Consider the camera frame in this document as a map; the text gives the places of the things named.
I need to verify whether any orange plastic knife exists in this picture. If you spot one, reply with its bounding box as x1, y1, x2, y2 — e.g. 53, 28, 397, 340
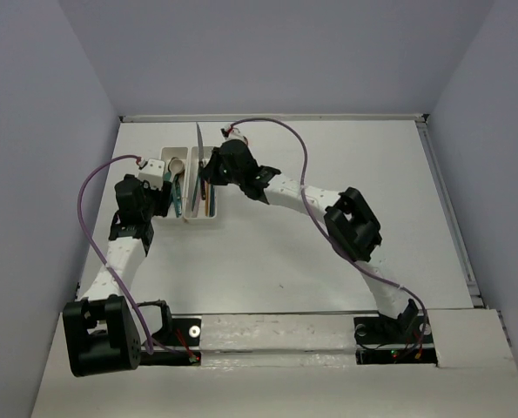
205, 182, 212, 217

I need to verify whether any silver spoon green handle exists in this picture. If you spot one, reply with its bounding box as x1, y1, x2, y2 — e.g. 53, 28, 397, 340
173, 174, 183, 218

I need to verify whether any beige plastic spoon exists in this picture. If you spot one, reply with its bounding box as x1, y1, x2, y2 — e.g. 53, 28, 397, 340
168, 158, 185, 178

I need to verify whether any blue plastic knife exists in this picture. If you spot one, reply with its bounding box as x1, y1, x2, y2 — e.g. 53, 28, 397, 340
208, 184, 217, 218

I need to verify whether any steel knife pink handle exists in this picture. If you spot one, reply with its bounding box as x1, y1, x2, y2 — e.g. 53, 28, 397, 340
191, 174, 202, 218

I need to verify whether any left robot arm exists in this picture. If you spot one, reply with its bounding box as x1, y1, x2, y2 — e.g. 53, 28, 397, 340
62, 174, 174, 377

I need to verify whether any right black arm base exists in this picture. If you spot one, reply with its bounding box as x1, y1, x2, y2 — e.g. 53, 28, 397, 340
353, 315, 438, 366

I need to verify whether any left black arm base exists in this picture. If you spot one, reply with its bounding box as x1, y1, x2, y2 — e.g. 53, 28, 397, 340
139, 316, 202, 367

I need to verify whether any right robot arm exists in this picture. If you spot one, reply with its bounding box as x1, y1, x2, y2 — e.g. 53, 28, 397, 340
199, 139, 420, 341

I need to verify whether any white right utensil tray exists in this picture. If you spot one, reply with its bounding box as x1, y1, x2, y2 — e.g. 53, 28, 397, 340
184, 146, 219, 225

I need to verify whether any white utensil tray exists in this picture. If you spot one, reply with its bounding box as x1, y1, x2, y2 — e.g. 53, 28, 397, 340
160, 146, 189, 223
184, 146, 219, 225

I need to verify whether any white left utensil tray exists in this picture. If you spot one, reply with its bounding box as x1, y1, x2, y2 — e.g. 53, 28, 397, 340
160, 146, 189, 223

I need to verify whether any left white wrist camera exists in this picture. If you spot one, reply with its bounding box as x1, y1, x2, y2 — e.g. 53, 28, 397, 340
137, 158, 165, 190

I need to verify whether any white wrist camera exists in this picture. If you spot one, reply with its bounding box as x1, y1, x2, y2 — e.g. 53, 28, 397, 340
137, 158, 165, 190
220, 124, 249, 145

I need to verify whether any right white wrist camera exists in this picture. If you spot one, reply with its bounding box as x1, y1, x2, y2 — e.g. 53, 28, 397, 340
220, 124, 249, 145

